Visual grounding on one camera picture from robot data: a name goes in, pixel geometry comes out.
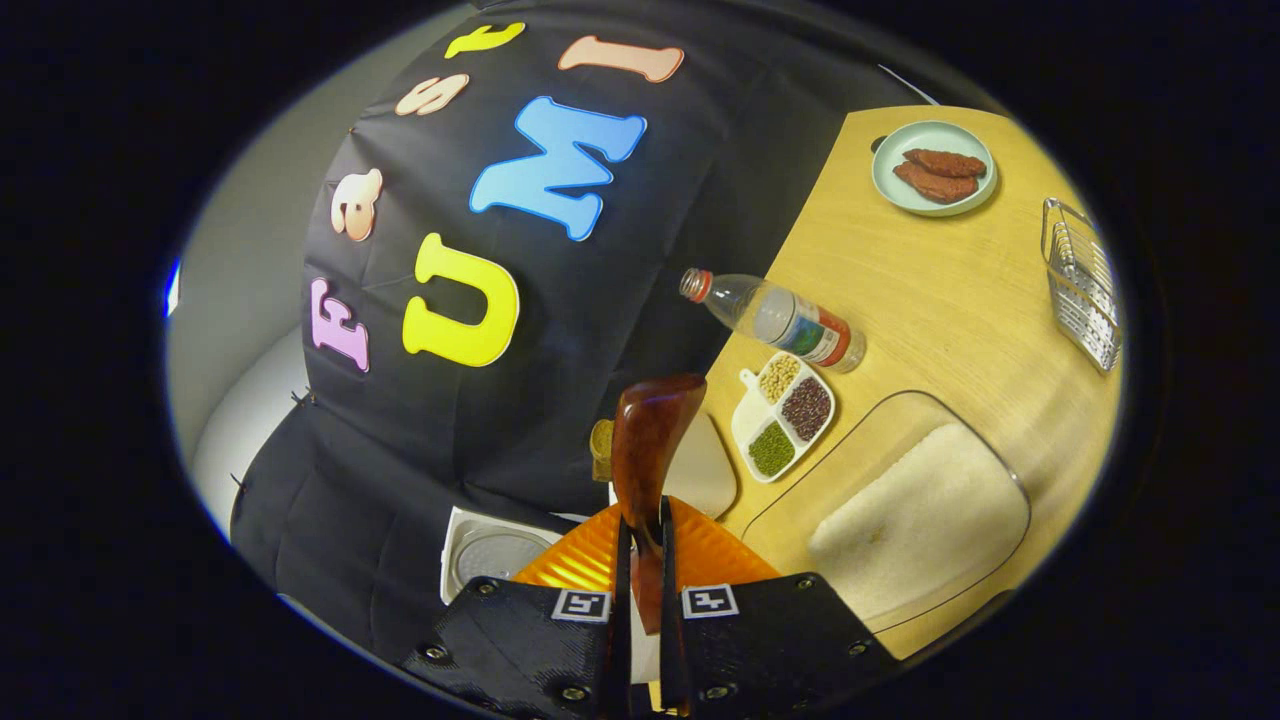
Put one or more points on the clear plastic water bottle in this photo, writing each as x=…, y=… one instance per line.
x=780, y=318

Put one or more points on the white rice cooker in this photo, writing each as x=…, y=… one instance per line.
x=490, y=555

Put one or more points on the white divided dish of beans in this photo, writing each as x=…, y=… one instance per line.
x=790, y=420

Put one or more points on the brown wooden spoon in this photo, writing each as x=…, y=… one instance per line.
x=645, y=450

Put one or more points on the brown bread slice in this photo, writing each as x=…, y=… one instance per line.
x=601, y=450

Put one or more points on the pale green plate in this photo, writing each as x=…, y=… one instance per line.
x=930, y=130

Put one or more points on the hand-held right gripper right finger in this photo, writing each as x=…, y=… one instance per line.
x=770, y=650

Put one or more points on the clear glass tray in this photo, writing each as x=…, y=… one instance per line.
x=870, y=440

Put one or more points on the red meat slice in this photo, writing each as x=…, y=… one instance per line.
x=945, y=162
x=935, y=188

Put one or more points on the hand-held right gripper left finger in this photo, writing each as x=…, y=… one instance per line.
x=520, y=650

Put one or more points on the black backdrop cloth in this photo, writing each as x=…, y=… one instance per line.
x=600, y=330

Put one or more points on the white toaster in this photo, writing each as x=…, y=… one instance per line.
x=705, y=470

